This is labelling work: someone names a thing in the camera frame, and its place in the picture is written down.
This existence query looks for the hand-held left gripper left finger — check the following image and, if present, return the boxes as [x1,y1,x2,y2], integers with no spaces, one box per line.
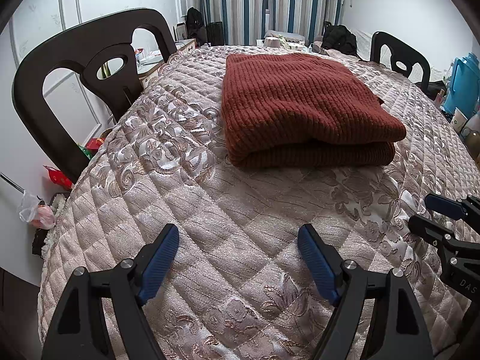
[47,223,180,360]

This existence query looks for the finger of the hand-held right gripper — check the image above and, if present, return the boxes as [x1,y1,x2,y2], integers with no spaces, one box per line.
[425,193,469,221]
[408,214,456,250]

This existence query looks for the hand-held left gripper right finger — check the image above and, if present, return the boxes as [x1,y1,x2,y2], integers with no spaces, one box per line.
[297,223,434,360]

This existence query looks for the rust red knit sweater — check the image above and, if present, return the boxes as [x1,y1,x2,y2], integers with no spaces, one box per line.
[220,53,407,169]

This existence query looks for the quilted floral blanket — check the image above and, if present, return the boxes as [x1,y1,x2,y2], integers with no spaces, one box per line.
[37,44,480,360]

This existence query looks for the white mug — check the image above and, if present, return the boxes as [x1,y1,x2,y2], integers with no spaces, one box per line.
[452,107,469,133]

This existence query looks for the blue thermos jug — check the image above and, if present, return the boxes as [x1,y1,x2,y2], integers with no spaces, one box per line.
[446,54,480,111]

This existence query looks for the red snack packet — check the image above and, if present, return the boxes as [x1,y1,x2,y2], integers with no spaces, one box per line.
[43,165,74,190]

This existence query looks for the clear plastic bag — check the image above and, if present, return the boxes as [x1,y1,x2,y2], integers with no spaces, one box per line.
[19,191,57,229]

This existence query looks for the red green packet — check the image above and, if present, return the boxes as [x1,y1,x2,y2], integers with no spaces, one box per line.
[79,137,104,160]

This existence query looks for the dark wooden chair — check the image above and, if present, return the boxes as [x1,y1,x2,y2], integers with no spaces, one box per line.
[370,31,431,91]
[12,7,177,182]

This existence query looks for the white covered sofa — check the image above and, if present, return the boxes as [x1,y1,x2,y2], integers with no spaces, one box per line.
[354,28,376,61]

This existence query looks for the black jacket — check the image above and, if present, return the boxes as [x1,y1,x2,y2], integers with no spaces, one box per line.
[322,25,357,56]

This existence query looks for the white cabinet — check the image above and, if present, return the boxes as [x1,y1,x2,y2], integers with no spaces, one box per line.
[139,38,197,91]

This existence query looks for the tissue packet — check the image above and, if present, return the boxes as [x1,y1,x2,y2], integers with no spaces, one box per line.
[283,35,312,51]

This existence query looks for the black heater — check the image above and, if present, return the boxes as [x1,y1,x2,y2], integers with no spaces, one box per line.
[206,22,225,46]

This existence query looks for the black backpack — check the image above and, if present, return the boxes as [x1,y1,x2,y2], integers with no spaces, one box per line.
[186,7,207,44]

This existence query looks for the striped curtains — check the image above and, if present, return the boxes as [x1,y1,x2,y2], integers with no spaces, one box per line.
[191,0,344,46]

